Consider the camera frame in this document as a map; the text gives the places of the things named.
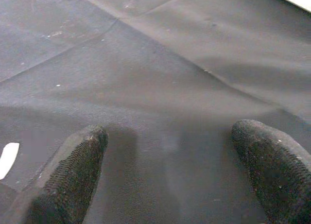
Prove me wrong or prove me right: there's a black tablecloth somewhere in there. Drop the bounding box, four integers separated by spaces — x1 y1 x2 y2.
0 0 311 224

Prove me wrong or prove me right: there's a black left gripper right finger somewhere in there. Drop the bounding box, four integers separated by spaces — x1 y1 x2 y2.
230 119 311 224

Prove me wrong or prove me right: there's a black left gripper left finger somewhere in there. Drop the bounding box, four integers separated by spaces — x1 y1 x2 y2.
0 124 109 224

